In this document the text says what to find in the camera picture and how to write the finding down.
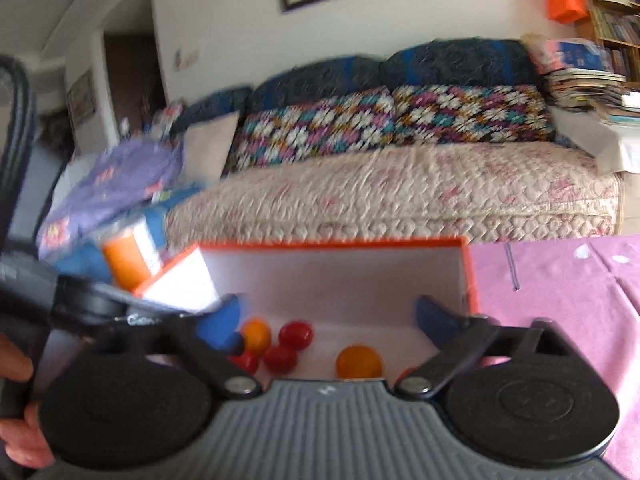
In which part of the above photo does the person's left hand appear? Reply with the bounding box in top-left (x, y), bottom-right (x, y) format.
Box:
top-left (1, 334), bottom-right (55, 470)

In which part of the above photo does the floral patterned cushion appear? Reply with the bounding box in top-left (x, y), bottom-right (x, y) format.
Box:
top-left (231, 87), bottom-right (395, 172)

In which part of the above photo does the pink tablecloth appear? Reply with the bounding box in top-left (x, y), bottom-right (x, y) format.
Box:
top-left (471, 235), bottom-right (639, 479)

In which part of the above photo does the small orange fruit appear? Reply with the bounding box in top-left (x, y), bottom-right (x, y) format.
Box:
top-left (241, 318), bottom-right (272, 356)

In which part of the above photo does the large orange fruit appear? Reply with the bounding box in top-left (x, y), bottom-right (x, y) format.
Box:
top-left (335, 344), bottom-right (384, 380)

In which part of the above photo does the stack of books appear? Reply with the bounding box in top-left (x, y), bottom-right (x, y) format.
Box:
top-left (521, 34), bottom-right (639, 125)

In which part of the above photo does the blue striped blanket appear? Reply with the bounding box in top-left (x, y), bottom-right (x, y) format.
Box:
top-left (46, 184), bottom-right (201, 284)

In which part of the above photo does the orange plastic cup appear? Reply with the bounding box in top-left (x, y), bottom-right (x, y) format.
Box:
top-left (102, 222), bottom-right (163, 292)

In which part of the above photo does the purple floral bedding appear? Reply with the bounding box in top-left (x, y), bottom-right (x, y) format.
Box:
top-left (37, 138), bottom-right (182, 259)

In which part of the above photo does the dark blue cushion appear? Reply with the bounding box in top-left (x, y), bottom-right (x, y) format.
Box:
top-left (170, 38), bottom-right (538, 136)

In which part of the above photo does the beige pillow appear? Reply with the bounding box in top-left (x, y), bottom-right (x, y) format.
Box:
top-left (180, 112), bottom-right (240, 186)

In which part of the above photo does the orange open box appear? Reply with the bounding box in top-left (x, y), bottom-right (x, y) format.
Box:
top-left (134, 238), bottom-right (480, 382)

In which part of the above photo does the wooden bookshelf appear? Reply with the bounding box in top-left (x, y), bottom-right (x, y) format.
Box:
top-left (576, 0), bottom-right (639, 89)

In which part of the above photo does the red tomato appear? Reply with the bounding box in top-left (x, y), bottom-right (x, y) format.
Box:
top-left (229, 350), bottom-right (260, 375)
top-left (278, 321), bottom-right (314, 351)
top-left (262, 344), bottom-right (298, 375)

